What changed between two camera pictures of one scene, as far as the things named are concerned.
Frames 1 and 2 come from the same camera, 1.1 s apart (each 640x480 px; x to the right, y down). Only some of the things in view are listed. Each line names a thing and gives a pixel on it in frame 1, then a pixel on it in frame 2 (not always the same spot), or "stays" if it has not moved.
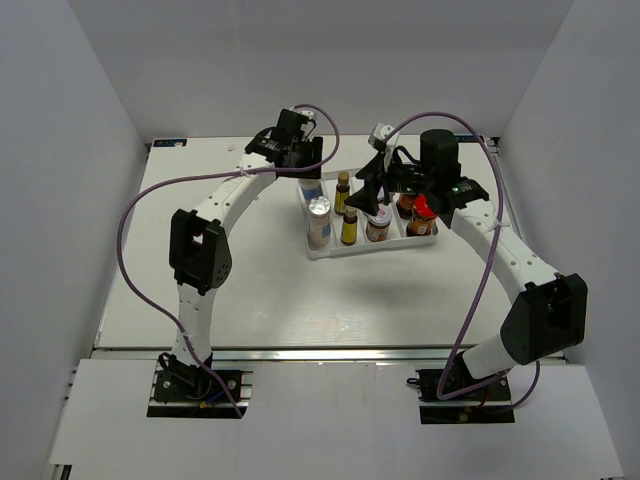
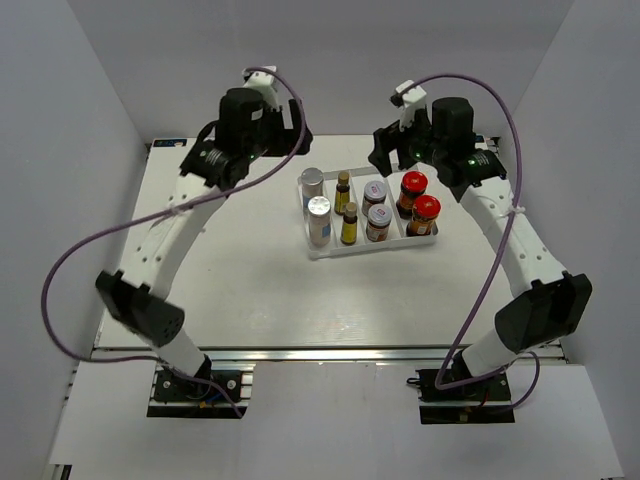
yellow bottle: [348, 233] stays
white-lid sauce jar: [378, 226] stays
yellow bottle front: [342, 192] stays
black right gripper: [367, 197] to [391, 138]
